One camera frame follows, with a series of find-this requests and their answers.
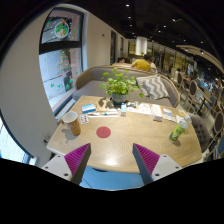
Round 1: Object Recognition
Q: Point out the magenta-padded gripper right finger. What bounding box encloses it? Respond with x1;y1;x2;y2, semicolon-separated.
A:
132;142;184;186

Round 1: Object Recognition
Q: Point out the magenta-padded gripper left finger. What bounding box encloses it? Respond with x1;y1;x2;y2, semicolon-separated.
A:
41;142;92;185

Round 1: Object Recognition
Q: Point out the green-label clear drink bottle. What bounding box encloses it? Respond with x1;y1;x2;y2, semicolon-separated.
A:
169;118;188;143

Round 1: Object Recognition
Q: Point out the tan ceramic mug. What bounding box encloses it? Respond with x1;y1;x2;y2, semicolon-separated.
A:
59;110;82;137

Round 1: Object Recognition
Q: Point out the flat round red coaster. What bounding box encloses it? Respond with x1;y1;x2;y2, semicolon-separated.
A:
96;125;112;139

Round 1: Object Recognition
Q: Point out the pill blister pack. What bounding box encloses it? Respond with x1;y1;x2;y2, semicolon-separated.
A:
79;114;90;125

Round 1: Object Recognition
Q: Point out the blue white booklet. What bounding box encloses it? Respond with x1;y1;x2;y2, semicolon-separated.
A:
162;108;177;123

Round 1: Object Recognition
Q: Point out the flat blue white box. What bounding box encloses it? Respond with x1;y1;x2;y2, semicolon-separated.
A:
81;103;97;115

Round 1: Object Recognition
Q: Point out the clear plastic cup with straw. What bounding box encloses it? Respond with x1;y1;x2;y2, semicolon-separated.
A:
182;112;194;129

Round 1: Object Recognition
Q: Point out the grey tufted chair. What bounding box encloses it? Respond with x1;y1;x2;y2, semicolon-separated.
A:
189;114;214;154

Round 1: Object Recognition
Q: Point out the grey curved sofa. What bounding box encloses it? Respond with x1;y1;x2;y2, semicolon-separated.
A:
72;64;181;108

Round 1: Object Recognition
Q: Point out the grey zigzag cushion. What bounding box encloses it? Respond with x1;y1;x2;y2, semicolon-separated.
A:
135;74;170;101

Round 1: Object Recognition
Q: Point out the green potted plant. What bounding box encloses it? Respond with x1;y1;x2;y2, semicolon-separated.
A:
98;67;144;106

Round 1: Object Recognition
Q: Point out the group of round-back chairs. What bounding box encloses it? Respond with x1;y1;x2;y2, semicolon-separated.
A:
171;68;224;158

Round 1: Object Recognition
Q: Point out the white round pillar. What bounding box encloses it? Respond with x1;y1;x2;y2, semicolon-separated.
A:
134;35;148;57

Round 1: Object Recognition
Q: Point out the group of ceiling spotlights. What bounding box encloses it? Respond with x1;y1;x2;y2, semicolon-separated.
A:
124;3;206;56

